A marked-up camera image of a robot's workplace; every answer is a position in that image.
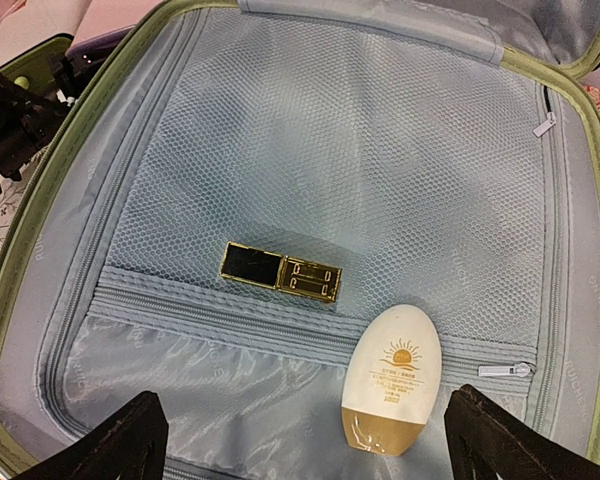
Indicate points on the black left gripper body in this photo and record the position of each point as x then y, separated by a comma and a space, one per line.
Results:
28, 123

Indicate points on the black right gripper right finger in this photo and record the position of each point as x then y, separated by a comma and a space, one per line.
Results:
487, 442

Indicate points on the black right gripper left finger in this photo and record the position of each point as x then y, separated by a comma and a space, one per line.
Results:
129, 444

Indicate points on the white green drawer box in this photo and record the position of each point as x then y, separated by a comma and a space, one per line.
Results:
31, 70

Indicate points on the green hard-shell suitcase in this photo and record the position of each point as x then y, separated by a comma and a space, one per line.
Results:
442, 154

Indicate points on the purple drawer box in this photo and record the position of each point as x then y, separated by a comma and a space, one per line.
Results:
98, 48

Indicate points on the cream round bottle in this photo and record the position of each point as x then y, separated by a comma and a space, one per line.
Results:
392, 382

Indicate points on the small dark tube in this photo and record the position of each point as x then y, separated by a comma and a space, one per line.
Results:
281, 273

